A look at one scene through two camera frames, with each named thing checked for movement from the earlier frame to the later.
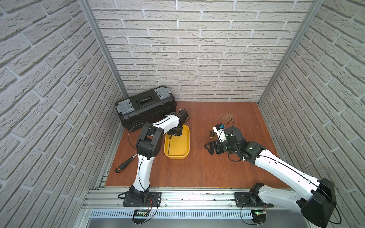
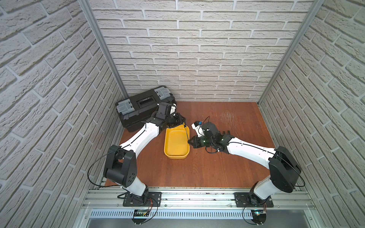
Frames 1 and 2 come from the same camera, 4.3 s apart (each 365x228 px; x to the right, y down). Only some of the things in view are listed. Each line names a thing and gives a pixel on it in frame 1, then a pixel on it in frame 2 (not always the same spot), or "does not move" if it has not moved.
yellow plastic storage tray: [177, 147] does not move
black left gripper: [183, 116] -> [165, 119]
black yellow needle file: [170, 137] -> [185, 126]
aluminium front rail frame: [193, 209] does not move
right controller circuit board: [258, 216] does not move
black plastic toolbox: [148, 107] does not move
